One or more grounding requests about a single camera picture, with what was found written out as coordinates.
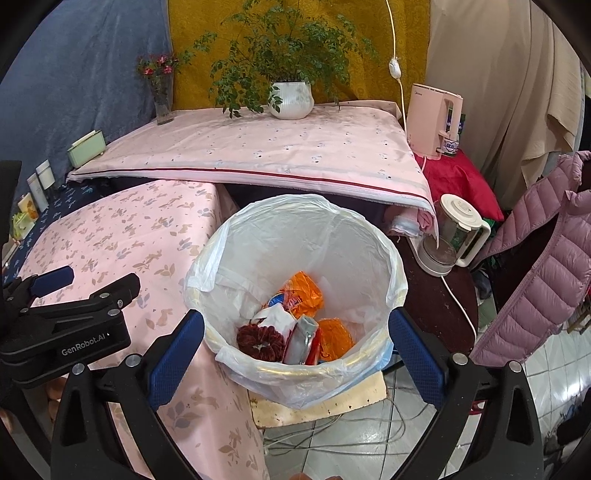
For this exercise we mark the small green white box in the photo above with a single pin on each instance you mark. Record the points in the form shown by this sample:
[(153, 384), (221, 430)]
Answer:
[(22, 225)]

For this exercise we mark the white electric kettle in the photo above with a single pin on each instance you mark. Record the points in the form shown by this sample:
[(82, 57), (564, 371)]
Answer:
[(460, 234)]

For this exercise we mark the white paper towel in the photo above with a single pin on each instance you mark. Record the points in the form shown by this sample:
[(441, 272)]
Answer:
[(275, 321)]

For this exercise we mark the orange plastic snack bag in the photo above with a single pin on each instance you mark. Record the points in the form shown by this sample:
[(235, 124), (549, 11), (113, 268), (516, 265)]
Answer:
[(300, 295)]

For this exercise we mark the glass vase with red flowers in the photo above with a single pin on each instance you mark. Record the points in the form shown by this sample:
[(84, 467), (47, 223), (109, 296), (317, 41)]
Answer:
[(158, 71)]

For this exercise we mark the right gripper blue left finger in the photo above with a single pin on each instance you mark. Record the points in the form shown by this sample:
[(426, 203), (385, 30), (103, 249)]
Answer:
[(169, 356)]

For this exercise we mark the white tall bottle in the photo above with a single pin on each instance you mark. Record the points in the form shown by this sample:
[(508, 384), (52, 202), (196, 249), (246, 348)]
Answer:
[(37, 193)]

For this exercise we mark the white jar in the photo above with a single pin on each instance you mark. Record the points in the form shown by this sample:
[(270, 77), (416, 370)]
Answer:
[(45, 175)]

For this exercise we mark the pink puffer jacket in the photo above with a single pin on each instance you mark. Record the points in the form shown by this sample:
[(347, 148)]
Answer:
[(542, 253)]

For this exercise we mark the pale green tissue box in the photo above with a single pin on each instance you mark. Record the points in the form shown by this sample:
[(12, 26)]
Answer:
[(86, 148)]

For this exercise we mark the dark red scrunchie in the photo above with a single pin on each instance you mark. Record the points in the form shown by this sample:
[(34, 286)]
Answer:
[(262, 343)]

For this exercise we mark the small yellow box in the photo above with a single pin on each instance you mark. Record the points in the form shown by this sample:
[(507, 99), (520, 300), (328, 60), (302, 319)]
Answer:
[(27, 206)]

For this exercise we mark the pink water dispenser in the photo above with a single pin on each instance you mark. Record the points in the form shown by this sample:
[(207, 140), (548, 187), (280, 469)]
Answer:
[(433, 120)]

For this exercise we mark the dark blue floral cloth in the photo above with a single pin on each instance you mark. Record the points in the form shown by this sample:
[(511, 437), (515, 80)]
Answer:
[(72, 197)]

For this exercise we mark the red cloth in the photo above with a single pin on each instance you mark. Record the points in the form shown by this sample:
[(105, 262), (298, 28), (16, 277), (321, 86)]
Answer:
[(457, 175)]

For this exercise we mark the white lined trash bin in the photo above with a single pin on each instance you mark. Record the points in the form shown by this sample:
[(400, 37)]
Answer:
[(250, 257)]

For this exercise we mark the pink dotted shelf cloth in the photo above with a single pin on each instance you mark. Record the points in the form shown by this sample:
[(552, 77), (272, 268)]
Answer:
[(357, 149)]

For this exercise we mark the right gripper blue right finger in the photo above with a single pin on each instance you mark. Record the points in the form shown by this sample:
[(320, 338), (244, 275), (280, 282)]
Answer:
[(423, 355)]

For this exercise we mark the person's left hand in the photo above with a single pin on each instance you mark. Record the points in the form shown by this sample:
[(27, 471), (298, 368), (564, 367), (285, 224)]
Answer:
[(54, 391)]

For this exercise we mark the beige curtain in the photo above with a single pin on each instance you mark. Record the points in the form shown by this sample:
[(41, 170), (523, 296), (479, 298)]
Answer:
[(522, 84)]

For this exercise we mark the potted green plant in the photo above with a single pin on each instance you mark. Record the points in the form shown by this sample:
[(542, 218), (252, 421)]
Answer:
[(239, 49)]

